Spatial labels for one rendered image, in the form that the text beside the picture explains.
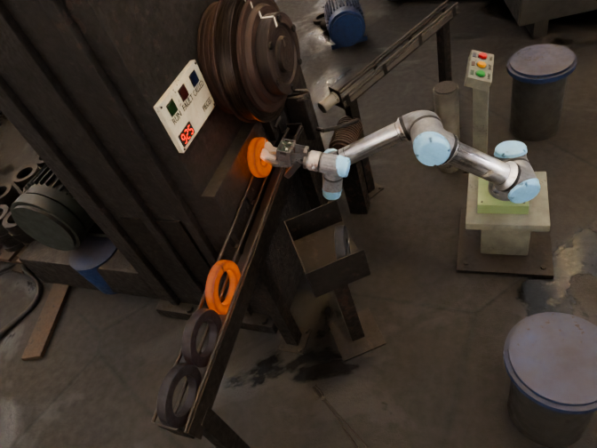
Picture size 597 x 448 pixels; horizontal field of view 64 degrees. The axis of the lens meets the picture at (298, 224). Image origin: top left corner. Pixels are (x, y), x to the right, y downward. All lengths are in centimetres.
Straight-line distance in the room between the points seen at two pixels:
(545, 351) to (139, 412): 171
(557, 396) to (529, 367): 11
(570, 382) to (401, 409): 68
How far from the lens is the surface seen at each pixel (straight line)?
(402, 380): 208
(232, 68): 163
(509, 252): 236
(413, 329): 218
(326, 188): 181
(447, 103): 250
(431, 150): 170
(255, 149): 180
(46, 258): 304
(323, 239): 175
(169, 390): 148
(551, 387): 162
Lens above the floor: 190
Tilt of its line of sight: 45 degrees down
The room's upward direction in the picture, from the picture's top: 21 degrees counter-clockwise
